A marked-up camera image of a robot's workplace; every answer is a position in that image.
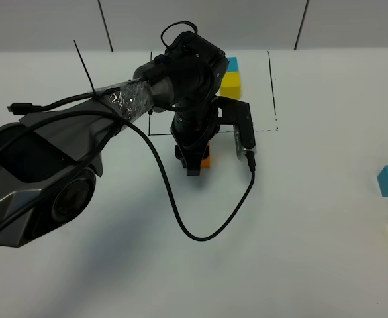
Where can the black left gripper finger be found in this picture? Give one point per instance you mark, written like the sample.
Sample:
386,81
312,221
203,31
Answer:
191,159

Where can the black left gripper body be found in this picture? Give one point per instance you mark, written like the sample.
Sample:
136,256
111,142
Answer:
191,128

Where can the orange block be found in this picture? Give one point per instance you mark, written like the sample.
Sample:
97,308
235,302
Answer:
206,161

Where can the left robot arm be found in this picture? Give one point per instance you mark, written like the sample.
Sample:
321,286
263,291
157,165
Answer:
50,158

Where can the yellow template block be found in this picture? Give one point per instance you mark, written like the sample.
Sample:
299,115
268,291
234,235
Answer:
231,85

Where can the blue template block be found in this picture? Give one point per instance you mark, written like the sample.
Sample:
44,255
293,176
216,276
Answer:
232,64

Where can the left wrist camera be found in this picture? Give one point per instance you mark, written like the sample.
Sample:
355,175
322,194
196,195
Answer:
237,113

